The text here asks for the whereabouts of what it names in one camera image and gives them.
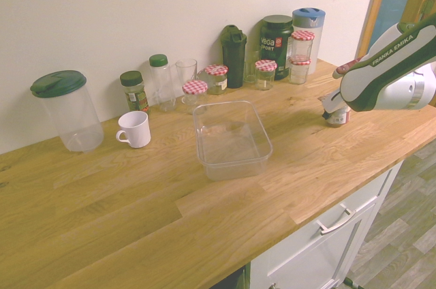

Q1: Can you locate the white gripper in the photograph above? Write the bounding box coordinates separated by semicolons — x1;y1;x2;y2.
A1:
319;91;348;122

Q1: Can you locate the Quaker cereal cup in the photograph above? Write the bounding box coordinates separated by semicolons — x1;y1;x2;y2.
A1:
323;104;352;129

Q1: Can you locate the clear rectangular plastic container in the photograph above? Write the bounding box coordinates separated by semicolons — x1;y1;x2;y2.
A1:
192;100;273;182

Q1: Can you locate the glass jar red gingham lid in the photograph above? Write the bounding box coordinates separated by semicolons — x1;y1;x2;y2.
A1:
290;30;315;62
182;80;208;115
288;57;311;85
254;59;277;91

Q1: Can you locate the dark Vega Sport tub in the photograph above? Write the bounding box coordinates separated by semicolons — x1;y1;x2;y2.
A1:
259;14;294;81

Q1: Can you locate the small clear drinking glass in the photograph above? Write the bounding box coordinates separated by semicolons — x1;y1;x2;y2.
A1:
243;50;262;84

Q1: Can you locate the clear canister blue lid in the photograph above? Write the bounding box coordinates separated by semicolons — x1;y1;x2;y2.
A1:
292;7;326;75

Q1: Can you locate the dark green shaker bottle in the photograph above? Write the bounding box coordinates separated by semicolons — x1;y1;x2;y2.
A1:
219;24;247;89

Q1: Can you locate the filled jar red gingham lid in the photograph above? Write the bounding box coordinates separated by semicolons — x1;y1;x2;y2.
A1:
204;64;229;95

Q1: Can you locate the white kitchen cabinet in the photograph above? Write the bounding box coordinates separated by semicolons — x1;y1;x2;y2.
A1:
250;161;405;289

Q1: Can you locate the tall clear drinking glass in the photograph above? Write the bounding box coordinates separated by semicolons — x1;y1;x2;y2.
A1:
175;58;198;99

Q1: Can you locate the clear bottle green cap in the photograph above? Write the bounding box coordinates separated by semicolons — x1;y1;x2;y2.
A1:
149;54;178;113

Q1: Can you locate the white ceramic mug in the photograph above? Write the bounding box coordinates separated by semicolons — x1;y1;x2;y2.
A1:
115;110;152;149

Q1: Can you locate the spice jar dark green lid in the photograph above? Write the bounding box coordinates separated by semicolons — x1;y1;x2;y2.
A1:
119;70;151;115

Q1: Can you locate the large clear canister green lid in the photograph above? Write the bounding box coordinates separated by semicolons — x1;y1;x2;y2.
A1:
29;70;105;153

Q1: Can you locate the red white wrist camera box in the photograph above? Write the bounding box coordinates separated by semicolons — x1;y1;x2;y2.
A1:
332;58;362;80

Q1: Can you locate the metal drawer handle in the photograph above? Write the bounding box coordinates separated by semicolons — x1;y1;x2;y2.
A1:
315;205;357;235

